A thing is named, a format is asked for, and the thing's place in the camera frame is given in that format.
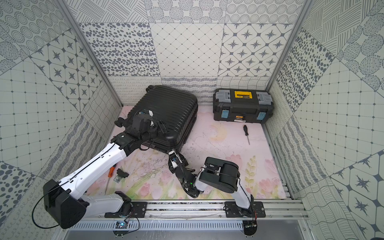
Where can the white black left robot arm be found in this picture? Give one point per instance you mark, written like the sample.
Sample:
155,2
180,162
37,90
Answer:
66,201

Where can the black ribbed hard-shell suitcase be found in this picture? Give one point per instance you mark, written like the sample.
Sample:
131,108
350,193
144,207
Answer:
175,108

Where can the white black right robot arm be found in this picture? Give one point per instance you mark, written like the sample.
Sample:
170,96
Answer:
218,174

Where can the orange handled tool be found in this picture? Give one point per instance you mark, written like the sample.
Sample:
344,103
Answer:
111,171

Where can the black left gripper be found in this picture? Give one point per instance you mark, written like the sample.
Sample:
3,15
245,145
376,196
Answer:
147,123

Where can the aluminium mounting rail frame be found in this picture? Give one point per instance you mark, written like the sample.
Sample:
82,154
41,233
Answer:
285,219

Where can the white blue right wrist camera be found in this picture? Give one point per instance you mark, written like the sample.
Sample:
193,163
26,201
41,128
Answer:
174,159

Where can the small black clip part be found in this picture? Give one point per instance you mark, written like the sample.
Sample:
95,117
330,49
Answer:
120,175

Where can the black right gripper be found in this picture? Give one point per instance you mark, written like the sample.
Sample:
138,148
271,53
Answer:
185,162

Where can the black toolbox with yellow label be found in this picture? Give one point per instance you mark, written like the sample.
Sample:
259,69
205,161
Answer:
242,106

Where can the black handled screwdriver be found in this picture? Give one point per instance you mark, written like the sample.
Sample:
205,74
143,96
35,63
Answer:
245,128

